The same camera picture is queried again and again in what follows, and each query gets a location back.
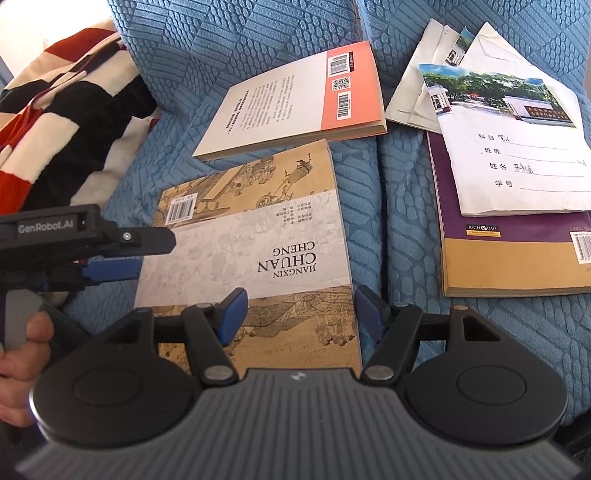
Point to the blue textured sofa cover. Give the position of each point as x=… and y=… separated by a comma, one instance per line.
x=397, y=207

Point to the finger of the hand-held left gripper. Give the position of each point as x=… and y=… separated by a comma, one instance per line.
x=147, y=241
x=115, y=270

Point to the purple and tan book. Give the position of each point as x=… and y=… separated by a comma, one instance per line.
x=508, y=249

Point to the plain white notebook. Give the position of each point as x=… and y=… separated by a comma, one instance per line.
x=415, y=92

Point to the tan book with painting cover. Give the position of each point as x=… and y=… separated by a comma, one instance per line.
x=258, y=230

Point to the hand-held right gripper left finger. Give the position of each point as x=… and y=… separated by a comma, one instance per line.
x=233, y=316

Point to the white and orange book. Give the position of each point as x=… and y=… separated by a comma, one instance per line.
x=277, y=106

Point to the red black white striped blanket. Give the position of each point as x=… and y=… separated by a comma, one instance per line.
x=69, y=115

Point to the person's left hand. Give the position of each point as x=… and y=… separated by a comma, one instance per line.
x=21, y=369

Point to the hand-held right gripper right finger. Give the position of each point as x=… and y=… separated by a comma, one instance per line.
x=369, y=314

